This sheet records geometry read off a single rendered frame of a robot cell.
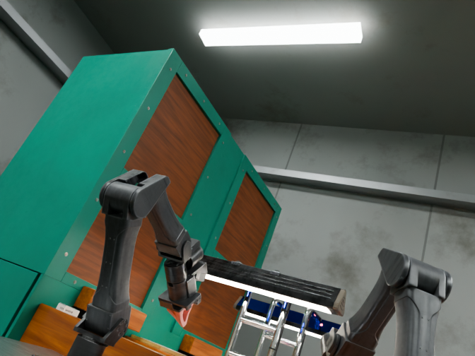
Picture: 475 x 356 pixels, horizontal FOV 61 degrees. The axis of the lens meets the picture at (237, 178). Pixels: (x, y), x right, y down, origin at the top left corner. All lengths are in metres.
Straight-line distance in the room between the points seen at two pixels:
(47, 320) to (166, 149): 0.76
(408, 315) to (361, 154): 2.88
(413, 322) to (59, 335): 0.93
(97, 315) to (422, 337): 0.61
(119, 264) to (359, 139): 3.01
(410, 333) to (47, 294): 1.04
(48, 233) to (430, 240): 2.51
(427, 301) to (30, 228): 1.22
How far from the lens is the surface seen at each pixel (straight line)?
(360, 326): 0.92
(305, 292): 1.27
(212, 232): 2.00
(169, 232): 0.99
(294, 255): 3.23
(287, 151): 3.72
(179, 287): 1.11
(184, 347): 1.99
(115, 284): 0.89
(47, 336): 1.33
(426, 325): 0.76
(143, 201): 0.84
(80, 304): 1.46
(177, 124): 1.72
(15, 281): 1.46
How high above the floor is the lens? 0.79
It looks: 24 degrees up
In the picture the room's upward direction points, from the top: 22 degrees clockwise
